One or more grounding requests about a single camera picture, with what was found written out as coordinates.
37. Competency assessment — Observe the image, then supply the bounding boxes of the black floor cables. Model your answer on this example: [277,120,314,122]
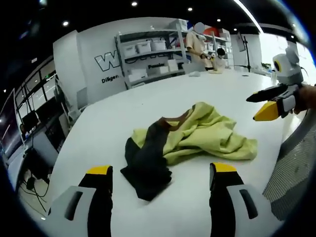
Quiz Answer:
[20,171,51,219]

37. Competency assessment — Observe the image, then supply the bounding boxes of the grey metal shelving unit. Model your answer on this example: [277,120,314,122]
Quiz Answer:
[114,24,190,90]

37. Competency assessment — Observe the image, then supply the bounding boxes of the black tripod stand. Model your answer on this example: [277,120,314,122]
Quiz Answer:
[242,36,254,73]

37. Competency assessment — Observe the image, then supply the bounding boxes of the white storage box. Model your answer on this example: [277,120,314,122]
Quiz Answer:
[122,44,138,57]
[150,39,167,52]
[136,41,152,54]

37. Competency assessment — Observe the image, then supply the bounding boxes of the person's right hand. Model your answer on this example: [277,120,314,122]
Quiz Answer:
[293,84,316,116]

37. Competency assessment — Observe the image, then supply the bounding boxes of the person's grey striped clothing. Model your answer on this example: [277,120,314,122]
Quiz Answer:
[261,127,316,222]

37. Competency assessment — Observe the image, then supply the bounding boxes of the grey shelving unit with boxes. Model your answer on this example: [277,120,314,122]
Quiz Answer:
[204,26,235,70]

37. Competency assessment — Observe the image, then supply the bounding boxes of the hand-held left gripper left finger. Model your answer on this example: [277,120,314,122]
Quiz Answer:
[48,165,114,237]

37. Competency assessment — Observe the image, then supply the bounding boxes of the yellow-green and black garment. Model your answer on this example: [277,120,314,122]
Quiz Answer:
[120,101,259,202]

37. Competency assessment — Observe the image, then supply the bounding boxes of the black computer monitor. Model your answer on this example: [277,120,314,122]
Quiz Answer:
[21,110,40,129]

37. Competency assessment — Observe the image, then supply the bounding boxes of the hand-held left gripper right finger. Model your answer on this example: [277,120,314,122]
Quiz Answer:
[209,162,281,237]

